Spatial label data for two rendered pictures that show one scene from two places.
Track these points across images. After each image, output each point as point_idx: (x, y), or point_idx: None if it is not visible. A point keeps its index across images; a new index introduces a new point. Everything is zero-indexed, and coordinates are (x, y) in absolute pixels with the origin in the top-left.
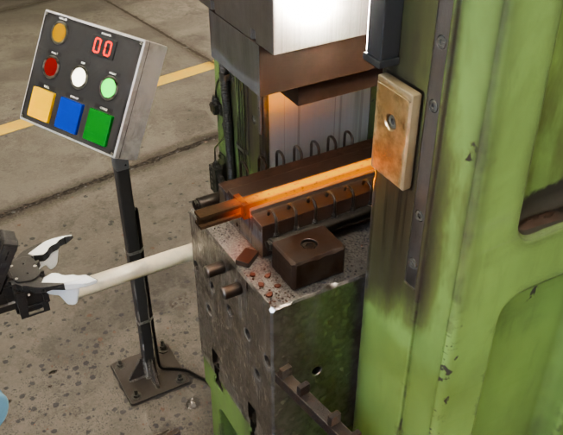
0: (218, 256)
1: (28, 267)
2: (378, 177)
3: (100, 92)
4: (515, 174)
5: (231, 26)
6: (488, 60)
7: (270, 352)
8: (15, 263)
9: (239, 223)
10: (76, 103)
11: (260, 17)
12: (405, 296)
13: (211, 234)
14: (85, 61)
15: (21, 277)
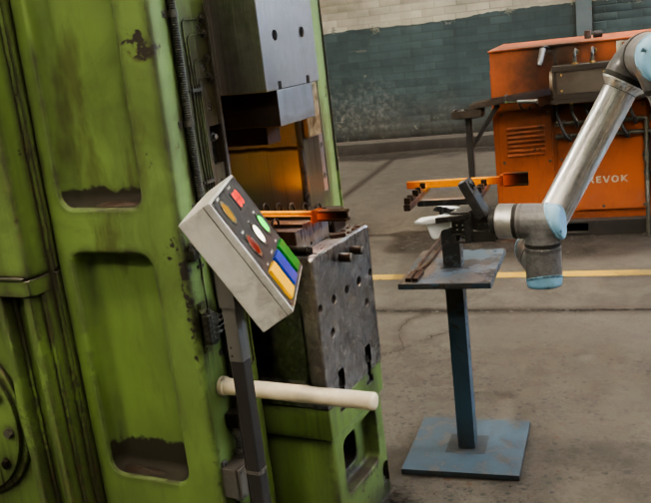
0: (336, 253)
1: (458, 210)
2: (305, 147)
3: (267, 231)
4: None
5: (294, 86)
6: (321, 47)
7: (370, 259)
8: (463, 212)
9: (313, 238)
10: (278, 251)
11: (311, 63)
12: (326, 199)
13: (327, 248)
14: (247, 219)
15: (468, 208)
